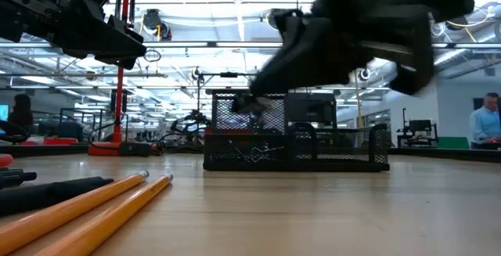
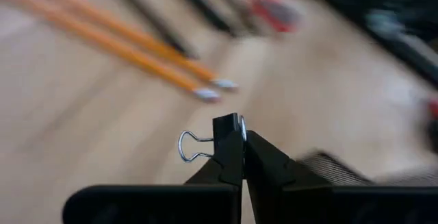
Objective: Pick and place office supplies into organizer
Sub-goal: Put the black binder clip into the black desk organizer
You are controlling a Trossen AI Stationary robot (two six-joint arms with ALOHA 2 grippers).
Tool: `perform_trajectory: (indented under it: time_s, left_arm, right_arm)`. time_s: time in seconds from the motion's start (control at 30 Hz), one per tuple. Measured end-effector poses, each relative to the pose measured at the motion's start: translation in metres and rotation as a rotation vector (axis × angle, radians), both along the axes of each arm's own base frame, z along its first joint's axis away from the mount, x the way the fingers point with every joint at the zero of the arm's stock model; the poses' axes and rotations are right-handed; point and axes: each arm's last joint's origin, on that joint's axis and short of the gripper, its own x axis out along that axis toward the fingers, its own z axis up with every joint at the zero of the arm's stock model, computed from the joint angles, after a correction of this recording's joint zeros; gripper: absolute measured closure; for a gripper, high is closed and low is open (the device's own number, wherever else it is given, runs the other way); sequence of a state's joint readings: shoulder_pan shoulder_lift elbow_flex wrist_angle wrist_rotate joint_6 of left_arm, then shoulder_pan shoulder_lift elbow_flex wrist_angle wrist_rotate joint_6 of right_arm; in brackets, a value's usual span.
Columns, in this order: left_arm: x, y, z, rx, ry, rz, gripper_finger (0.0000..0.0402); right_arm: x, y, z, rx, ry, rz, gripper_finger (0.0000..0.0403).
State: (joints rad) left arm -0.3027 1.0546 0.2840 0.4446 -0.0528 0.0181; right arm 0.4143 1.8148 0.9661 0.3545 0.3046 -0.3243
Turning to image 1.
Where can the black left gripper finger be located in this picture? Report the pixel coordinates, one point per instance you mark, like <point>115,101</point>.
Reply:
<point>98,37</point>
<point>119,62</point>

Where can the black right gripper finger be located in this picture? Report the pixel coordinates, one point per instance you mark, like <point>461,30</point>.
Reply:
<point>317,56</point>
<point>422,60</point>

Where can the black mesh desk organizer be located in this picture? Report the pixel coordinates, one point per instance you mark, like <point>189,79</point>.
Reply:
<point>219,154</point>

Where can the yellow pencil with eraser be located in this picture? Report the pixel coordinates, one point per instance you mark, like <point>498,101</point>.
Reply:
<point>117,212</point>
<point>78,205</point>

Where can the black pen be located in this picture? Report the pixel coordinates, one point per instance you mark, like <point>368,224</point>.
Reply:
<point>13,177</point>
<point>47,195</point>

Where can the black background robot arm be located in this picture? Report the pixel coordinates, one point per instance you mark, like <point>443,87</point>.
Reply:
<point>192,118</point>

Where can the red stand pole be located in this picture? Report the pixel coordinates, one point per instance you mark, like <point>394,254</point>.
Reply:
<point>118,103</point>

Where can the black clamp on pole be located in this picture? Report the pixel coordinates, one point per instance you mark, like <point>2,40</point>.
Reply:
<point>133,5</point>

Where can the small black ceiling reel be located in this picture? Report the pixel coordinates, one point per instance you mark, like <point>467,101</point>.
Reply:
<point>365,79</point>
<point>196,74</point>

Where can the black monitor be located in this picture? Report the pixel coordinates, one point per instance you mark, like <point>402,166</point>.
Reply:
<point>311,109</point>

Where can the long ceiling light bar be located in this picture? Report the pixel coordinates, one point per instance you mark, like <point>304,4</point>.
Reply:
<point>176,45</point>

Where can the black background workstation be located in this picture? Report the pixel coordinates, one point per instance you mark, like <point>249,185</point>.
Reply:
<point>419,126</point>

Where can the black box at stand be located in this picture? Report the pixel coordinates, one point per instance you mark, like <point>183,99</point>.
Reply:
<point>135,149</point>

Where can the green panel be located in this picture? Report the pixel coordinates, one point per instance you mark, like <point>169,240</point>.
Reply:
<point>453,143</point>

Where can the red stand base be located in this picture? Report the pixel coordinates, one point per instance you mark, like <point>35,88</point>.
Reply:
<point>102,149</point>

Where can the person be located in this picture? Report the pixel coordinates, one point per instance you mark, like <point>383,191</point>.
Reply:
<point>21,111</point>
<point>485,125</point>

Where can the red bin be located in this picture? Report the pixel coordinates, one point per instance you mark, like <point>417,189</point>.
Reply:
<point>58,141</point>

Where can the red crate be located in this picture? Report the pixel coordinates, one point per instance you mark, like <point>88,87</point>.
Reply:
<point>235,131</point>

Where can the blue lit monitor screen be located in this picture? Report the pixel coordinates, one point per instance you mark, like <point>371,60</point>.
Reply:
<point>3,112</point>

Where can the black overhead frame rig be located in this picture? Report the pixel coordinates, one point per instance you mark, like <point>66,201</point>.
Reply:
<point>229,74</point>

